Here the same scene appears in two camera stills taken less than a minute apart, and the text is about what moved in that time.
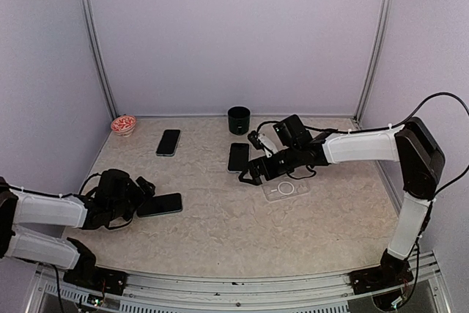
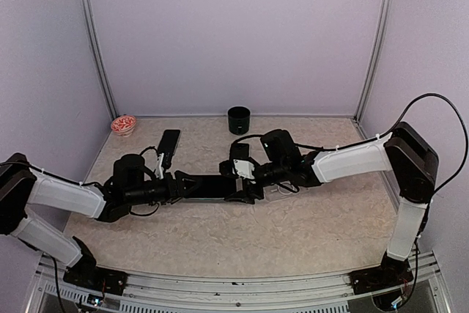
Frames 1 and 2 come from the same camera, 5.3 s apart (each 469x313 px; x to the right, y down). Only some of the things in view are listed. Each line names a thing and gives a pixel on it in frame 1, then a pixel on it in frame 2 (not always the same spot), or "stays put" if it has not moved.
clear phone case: x=283 y=188 stays put
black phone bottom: x=163 y=204 to x=208 y=187
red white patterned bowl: x=123 y=125 stays put
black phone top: x=238 y=157 stays put
